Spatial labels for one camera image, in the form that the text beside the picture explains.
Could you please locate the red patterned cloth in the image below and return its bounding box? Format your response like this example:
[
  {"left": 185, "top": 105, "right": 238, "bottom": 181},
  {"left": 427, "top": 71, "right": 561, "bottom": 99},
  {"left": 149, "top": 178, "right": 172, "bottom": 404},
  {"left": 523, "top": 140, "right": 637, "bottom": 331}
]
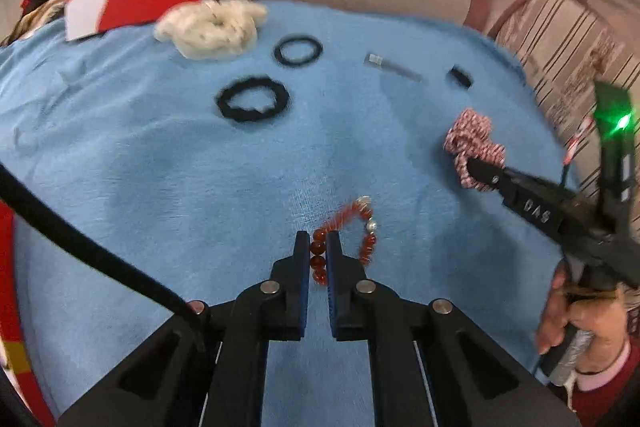
[{"left": 0, "top": 202, "right": 56, "bottom": 427}]

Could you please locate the person's right forearm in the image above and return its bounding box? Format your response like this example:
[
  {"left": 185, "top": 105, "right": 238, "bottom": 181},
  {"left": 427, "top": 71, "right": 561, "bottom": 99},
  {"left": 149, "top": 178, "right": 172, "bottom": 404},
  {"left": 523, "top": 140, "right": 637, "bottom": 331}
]
[{"left": 570, "top": 342, "right": 640, "bottom": 427}]

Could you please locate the small black hair tie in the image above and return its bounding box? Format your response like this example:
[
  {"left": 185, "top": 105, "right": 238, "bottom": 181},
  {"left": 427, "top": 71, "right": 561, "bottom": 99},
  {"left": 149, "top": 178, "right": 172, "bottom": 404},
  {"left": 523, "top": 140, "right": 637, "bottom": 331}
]
[{"left": 446, "top": 64, "right": 474, "bottom": 90}]

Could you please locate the thick black cable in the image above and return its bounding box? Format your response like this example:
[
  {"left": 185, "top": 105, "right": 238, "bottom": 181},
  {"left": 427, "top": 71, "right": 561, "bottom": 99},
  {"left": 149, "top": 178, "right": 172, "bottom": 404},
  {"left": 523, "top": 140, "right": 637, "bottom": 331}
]
[{"left": 0, "top": 164, "right": 206, "bottom": 323}]

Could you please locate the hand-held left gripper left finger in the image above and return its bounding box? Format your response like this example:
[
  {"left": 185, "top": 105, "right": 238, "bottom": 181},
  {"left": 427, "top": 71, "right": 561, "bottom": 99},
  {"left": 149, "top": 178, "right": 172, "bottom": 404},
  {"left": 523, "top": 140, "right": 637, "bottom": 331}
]
[{"left": 57, "top": 231, "right": 311, "bottom": 427}]

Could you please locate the striped floral sofa cushion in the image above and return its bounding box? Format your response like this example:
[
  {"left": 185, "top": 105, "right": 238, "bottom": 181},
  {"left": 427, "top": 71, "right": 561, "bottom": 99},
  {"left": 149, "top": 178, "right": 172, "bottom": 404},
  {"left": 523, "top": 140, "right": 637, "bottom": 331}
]
[{"left": 487, "top": 0, "right": 640, "bottom": 188}]

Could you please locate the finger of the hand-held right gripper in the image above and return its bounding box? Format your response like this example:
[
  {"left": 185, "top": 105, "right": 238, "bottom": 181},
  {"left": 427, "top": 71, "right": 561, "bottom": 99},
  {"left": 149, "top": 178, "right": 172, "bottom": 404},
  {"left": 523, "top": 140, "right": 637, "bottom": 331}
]
[{"left": 464, "top": 156, "right": 507, "bottom": 194}]

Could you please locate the thin black hair tie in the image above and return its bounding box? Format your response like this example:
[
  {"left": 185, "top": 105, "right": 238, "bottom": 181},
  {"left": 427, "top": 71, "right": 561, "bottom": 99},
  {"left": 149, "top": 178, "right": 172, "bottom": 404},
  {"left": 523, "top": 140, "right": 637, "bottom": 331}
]
[{"left": 273, "top": 36, "right": 324, "bottom": 68}]

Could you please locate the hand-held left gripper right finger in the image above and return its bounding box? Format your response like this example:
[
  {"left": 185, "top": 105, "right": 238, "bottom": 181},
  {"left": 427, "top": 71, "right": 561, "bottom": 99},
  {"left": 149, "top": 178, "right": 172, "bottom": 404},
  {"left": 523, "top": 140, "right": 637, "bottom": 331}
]
[{"left": 326, "top": 231, "right": 583, "bottom": 427}]

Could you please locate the black fuzzy scrunchie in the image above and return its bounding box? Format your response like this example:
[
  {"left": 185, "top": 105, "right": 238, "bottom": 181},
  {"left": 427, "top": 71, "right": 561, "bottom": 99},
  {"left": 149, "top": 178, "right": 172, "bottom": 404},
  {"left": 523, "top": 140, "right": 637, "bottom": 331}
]
[{"left": 216, "top": 76, "right": 291, "bottom": 124}]

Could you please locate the blue terry blanket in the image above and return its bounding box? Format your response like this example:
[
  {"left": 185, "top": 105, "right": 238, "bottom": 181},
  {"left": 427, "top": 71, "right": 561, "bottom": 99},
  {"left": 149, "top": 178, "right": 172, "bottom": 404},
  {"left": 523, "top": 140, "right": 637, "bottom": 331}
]
[{"left": 0, "top": 0, "right": 586, "bottom": 427}]

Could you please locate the red and white braided cable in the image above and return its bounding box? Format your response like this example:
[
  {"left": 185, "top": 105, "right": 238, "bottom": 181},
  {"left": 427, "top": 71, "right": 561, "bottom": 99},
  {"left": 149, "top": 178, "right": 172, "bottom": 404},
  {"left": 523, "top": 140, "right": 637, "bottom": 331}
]
[{"left": 562, "top": 116, "right": 595, "bottom": 188}]

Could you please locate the metal hair clip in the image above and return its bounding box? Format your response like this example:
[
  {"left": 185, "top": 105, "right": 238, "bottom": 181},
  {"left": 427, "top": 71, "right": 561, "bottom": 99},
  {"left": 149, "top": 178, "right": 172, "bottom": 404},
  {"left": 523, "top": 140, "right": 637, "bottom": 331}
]
[{"left": 364, "top": 52, "right": 425, "bottom": 84}]

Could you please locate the cream fluffy scrunchie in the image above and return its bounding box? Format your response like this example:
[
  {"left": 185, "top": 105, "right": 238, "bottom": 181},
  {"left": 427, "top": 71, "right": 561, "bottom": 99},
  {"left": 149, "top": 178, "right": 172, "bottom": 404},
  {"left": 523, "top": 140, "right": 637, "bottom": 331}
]
[{"left": 152, "top": 0, "right": 270, "bottom": 62}]

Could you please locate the red plaid scrunchie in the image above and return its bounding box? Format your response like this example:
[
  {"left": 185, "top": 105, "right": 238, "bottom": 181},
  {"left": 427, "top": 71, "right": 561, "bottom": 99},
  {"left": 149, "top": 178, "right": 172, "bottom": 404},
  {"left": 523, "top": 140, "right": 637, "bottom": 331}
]
[{"left": 444, "top": 108, "right": 507, "bottom": 190}]

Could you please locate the person's right hand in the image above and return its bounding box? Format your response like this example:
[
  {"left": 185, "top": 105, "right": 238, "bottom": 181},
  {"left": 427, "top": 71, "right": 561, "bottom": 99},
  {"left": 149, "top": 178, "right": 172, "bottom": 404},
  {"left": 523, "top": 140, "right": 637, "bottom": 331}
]
[{"left": 537, "top": 264, "right": 632, "bottom": 375}]

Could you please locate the red bead bracelet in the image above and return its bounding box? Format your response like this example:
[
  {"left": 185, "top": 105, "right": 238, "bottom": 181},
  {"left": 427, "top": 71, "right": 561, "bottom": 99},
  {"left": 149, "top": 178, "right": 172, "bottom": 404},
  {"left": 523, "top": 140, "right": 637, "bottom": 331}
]
[{"left": 310, "top": 195, "right": 379, "bottom": 286}]

